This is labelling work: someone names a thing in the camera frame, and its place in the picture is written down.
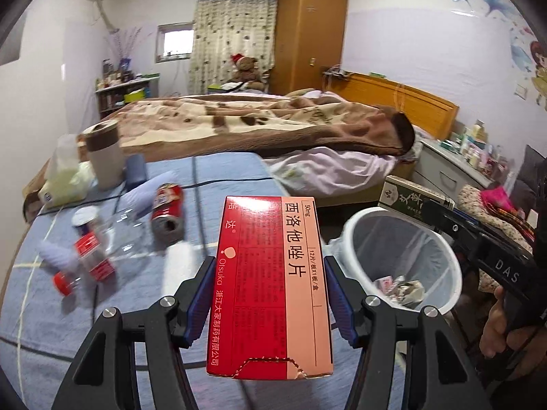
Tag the blue plaid tablecloth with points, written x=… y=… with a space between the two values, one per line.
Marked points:
x=128 y=316

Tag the cartoon girl wall sticker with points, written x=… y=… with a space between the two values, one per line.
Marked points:
x=536 y=64

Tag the small dark box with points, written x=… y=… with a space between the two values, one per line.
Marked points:
x=406 y=198

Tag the red pink medicine box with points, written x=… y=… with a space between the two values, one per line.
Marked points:
x=269 y=286

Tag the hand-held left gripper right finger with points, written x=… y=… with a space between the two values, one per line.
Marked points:
x=338 y=303

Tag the white desk shelf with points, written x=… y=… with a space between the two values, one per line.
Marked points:
x=115 y=102

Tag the row of bottles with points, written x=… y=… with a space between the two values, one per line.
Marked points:
x=113 y=77

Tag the group of medicine boxes and bottles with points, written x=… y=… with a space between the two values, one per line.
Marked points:
x=474 y=149

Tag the brown patterned blanket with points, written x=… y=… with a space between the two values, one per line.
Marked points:
x=256 y=124

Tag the wooden wardrobe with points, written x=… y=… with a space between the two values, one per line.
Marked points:
x=307 y=38

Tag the small window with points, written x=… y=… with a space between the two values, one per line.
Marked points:
x=175 y=42

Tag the white wall switch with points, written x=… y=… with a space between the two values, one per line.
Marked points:
x=522 y=92

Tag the pale pink bed sheet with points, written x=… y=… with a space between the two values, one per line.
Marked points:
x=333 y=171

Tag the vase with purple flower branches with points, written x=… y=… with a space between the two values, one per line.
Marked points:
x=124 y=64

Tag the dark blue case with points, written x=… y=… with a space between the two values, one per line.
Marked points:
x=136 y=171

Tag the person's right hand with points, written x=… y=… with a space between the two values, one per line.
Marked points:
x=491 y=329

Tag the dark grey panel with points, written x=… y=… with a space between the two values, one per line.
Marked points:
x=534 y=179

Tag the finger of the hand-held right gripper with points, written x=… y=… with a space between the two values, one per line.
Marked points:
x=440 y=214

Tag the beige floral jacket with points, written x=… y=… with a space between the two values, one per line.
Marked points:
x=480 y=220

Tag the white tissue pack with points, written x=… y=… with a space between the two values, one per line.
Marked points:
x=64 y=188

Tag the beige tumbler brown lid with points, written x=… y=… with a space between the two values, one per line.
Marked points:
x=104 y=162

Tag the green box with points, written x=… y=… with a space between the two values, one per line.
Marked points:
x=134 y=95

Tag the pink striped cloth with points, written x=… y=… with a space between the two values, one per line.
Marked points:
x=498 y=198

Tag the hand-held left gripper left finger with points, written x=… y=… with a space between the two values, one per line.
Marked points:
x=198 y=303

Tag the wooden bed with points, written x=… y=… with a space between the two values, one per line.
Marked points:
x=406 y=102

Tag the red drink can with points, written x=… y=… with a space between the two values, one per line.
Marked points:
x=166 y=209

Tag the clear plastic bottle red label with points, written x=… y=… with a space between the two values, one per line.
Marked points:
x=92 y=254

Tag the white round trash bin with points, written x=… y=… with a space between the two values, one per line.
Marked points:
x=397 y=247

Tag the grey drawer nightstand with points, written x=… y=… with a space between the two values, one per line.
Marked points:
x=440 y=171

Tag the blue beige patterned curtain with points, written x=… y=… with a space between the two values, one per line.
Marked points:
x=230 y=38

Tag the brown teddy bear red hat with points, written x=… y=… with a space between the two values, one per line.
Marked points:
x=245 y=72

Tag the air conditioner pipe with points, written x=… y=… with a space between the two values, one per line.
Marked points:
x=104 y=13

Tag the crushed white green carton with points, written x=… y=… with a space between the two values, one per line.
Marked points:
x=410 y=292

